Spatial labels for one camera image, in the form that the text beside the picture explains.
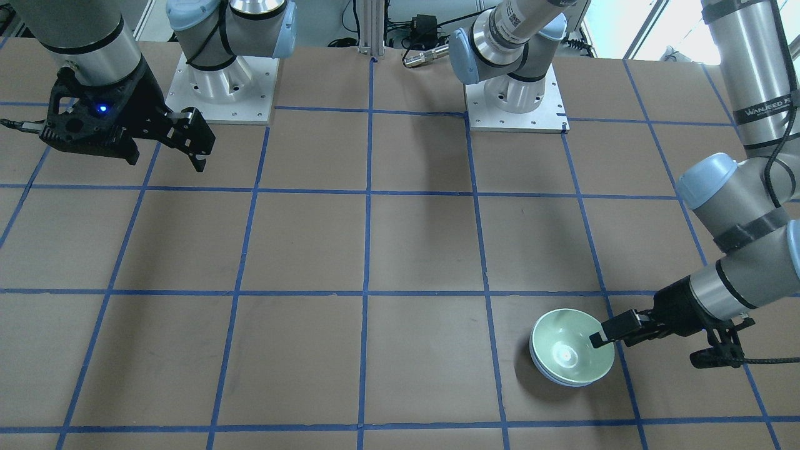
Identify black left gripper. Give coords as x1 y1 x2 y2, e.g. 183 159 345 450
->
589 276 755 369

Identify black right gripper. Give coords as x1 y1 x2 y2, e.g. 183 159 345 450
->
38 57 216 172

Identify green bowl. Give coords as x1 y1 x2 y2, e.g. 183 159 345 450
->
528 308 616 360

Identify blue bowl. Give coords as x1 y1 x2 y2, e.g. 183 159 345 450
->
532 347 616 388

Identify silver metal cylinder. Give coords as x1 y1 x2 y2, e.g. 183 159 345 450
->
402 44 449 69

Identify black power brick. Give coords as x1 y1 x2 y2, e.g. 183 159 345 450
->
409 14 438 49

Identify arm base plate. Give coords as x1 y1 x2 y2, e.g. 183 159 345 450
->
464 64 571 134
166 54 282 125

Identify aluminium frame post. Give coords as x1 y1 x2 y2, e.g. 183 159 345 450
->
352 1 388 62

